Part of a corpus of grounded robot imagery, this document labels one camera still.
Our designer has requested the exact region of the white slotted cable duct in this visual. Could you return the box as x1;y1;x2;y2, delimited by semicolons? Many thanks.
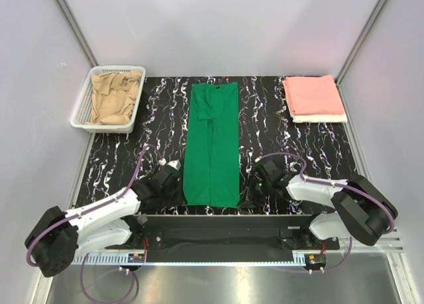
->
72;250;326;267

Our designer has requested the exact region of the folded pink t shirt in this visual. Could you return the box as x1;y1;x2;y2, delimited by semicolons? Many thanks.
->
282;75;345;115

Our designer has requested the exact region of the beige crumpled t shirt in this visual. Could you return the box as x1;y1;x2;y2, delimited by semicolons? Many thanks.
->
86;70;142;125

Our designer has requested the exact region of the aluminium frame post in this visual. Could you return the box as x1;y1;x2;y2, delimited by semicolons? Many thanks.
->
334;0;398;83
54;0;99;67

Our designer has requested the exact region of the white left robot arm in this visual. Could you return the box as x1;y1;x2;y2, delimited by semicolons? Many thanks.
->
25;160;182;278

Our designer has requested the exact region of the left aluminium frame post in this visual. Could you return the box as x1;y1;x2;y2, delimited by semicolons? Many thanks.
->
54;0;99;67

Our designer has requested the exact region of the white plastic basket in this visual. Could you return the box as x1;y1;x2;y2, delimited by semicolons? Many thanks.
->
70;65;146;134

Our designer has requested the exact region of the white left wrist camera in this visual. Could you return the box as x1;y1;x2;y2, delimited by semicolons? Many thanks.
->
158;158;182;175

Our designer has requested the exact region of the green t shirt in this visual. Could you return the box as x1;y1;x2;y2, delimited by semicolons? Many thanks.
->
183;82;240;208

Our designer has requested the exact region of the right aluminium frame post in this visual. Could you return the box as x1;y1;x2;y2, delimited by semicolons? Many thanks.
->
334;0;398;83

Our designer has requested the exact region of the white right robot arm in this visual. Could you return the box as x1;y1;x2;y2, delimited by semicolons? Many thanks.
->
248;153;398;246

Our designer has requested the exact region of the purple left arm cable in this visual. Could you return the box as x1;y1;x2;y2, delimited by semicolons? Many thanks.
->
25;144;166;303

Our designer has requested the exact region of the folded cream t shirt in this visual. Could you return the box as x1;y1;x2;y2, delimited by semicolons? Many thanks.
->
289;107;348;123

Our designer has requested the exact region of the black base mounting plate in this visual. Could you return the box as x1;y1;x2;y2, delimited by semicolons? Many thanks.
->
112;215;339;254

